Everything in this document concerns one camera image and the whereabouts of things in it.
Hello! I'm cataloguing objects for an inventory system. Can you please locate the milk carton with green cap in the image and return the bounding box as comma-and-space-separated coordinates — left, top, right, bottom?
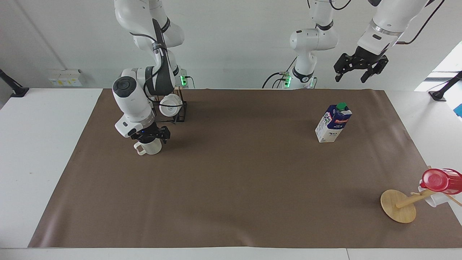
315, 102, 353, 144

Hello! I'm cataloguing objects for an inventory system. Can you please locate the white wall socket box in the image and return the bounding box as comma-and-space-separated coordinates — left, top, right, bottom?
48, 69, 83, 87

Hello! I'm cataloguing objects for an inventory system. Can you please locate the black stand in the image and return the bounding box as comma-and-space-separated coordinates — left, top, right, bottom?
0, 69, 30, 98
428, 71, 462, 102

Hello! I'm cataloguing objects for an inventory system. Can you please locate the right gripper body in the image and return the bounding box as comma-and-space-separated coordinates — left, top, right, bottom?
130, 122, 162, 142

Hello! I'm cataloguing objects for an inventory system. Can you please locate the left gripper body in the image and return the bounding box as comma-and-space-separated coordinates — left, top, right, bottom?
352, 45, 389, 68

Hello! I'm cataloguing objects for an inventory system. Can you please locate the wooden mug tree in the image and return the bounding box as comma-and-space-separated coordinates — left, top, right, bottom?
380, 189, 462, 224

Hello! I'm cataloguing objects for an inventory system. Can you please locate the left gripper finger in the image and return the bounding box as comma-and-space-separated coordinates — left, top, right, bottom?
333, 53, 365, 83
361, 56, 389, 84

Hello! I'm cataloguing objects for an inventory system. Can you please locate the white cup with handle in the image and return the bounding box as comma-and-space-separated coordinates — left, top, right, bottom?
133, 139, 162, 156

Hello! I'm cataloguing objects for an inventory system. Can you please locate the red plastic cup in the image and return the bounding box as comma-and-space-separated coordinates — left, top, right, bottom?
420, 168, 462, 195

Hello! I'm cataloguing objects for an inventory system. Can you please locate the black wire rack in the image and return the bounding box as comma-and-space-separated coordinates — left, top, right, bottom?
154, 86, 188, 124

